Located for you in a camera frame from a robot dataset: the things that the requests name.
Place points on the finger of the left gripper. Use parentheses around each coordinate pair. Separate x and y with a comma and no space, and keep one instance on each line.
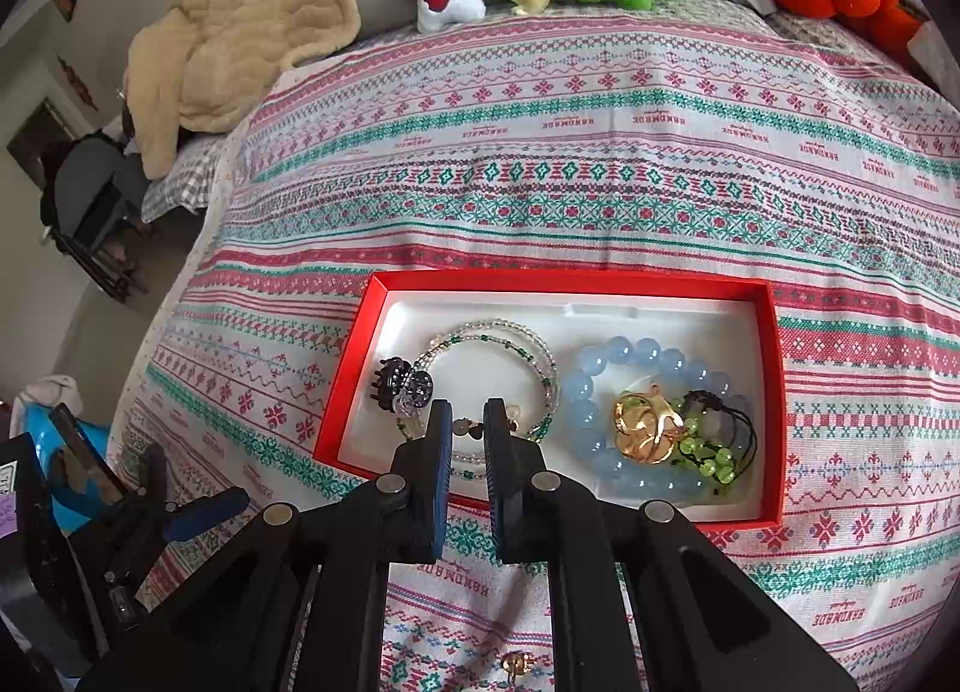
(200,515)
(153,473)

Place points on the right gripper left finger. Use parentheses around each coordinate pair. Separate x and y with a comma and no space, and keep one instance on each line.
(349,548)

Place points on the beige quilted blanket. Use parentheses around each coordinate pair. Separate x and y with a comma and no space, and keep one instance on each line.
(207,63)

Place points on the red jewelry box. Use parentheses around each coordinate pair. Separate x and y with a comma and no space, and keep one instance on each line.
(559,346)

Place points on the small gold stud earring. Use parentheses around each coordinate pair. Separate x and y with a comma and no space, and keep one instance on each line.
(517,664)

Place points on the gold hoop earrings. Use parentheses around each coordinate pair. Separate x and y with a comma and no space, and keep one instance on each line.
(647,428)

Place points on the black hair claw clip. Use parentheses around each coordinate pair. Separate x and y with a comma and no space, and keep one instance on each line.
(400,388)

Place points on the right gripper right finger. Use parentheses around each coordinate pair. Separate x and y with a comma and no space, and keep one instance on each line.
(539,515)

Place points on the black chair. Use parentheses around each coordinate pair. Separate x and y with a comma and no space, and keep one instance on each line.
(90,187)

